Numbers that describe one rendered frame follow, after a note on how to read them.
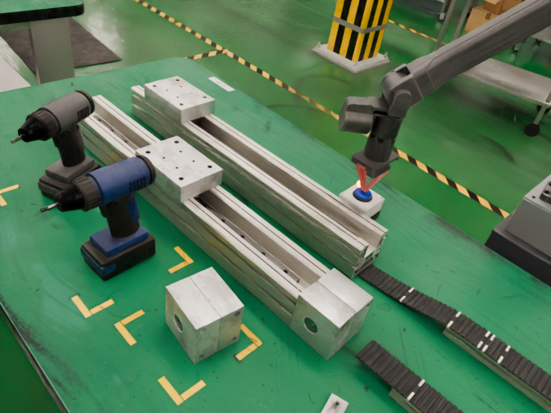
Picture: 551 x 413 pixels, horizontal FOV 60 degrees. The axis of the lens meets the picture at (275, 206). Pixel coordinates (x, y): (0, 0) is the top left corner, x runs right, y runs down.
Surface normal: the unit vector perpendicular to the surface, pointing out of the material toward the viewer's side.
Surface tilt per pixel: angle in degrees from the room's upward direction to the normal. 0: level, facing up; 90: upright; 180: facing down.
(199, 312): 0
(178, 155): 0
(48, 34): 90
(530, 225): 90
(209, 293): 0
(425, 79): 86
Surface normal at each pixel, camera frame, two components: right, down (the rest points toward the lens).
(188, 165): 0.15, -0.77
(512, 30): 0.00, 0.57
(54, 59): 0.68, 0.54
